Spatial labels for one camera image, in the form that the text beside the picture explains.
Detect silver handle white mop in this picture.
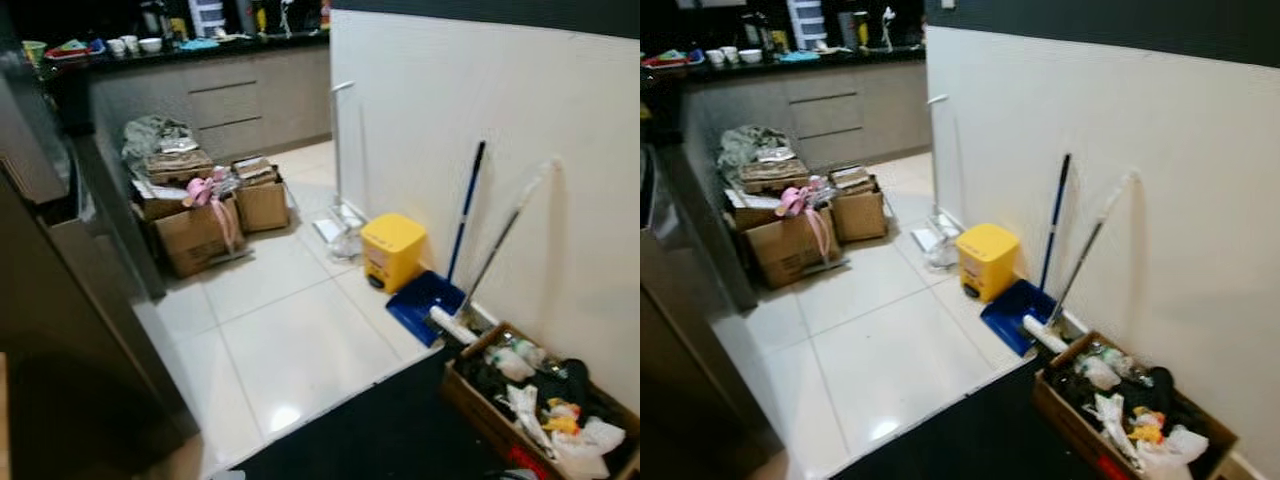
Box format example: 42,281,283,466
428,158,563,347
1020,170,1141,357

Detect silver two-door fridge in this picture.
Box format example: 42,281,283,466
0,60,201,480
640,110,791,480

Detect plain cardboard box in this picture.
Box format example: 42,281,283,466
830,165,889,244
233,158,292,234

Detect olive green cloth bag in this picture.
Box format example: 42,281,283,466
122,115,196,169
718,125,791,176

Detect crumpled clear plastic bag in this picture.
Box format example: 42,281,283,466
483,338,547,384
1075,345,1136,391

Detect white plastic bag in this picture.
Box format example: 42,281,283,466
1135,425,1211,480
548,418,629,480

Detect blue dustpan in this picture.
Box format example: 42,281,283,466
980,152,1073,358
385,140,489,349

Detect white floor mop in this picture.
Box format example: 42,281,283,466
312,80,368,263
910,93,966,271

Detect pink ribbon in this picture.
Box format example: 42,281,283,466
778,180,839,263
183,170,244,253

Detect black cloth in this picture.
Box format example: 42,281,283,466
465,352,601,426
1060,362,1186,431

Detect cardboard box of rubbish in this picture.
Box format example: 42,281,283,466
1032,330,1241,480
440,320,641,480

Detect open cardboard box white insert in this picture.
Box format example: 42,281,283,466
725,188,786,233
132,178,193,223

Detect white plastic drawer unit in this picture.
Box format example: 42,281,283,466
787,0,829,51
190,0,227,39

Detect brown pulp packing tray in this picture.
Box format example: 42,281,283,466
735,158,811,196
143,148,216,187

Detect yellow pedal bin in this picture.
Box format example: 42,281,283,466
955,223,1021,304
360,212,429,295

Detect steel kettle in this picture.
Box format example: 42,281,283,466
140,0,171,41
742,12,773,53

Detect yellow wrapper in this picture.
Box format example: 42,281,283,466
1130,408,1169,446
543,398,583,437

